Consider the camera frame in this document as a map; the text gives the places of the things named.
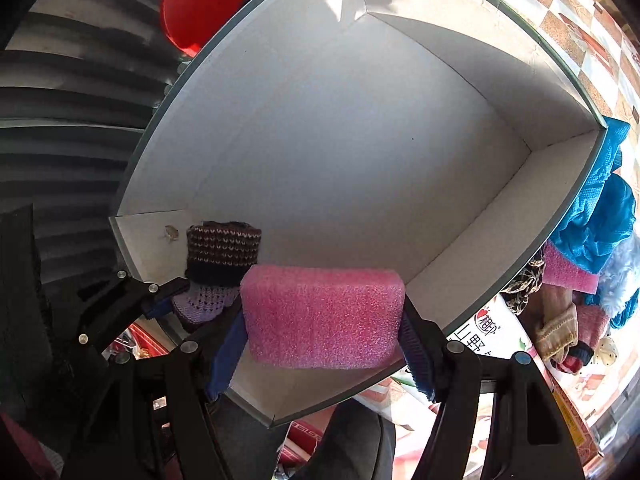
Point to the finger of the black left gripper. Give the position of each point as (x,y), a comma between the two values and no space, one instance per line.
(161,297)
(112,309)

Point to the light blue fluffy plush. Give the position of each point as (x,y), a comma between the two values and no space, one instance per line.
(619,278)

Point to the checkered patterned tablecloth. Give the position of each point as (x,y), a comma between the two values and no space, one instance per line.
(597,50)

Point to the beige rolled sock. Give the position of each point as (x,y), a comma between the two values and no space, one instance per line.
(555,322)

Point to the leopard print cloth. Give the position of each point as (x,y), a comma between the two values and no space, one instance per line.
(525,283)

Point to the striped knitted sock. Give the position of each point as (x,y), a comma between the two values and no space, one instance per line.
(219,255)

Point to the red patterned tissue box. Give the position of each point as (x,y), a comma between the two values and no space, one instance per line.
(586,446)

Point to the blue cloth near box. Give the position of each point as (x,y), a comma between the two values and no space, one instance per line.
(602,214)

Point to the pink sponge in pile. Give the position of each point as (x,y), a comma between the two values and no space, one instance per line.
(558,271)

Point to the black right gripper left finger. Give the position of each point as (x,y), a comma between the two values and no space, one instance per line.
(155,409)

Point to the blue cloth on right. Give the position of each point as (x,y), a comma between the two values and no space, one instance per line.
(623,317)

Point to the floral tissue pack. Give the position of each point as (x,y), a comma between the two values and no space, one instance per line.
(505,359)

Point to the maroon striped sock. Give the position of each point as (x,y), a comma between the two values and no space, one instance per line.
(592,322)

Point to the white polka dot cloth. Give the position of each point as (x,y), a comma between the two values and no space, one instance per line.
(606,352)

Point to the grey-green cardboard box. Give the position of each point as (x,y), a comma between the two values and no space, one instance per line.
(442,139)

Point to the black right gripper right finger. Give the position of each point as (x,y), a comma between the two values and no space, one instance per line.
(495,409)

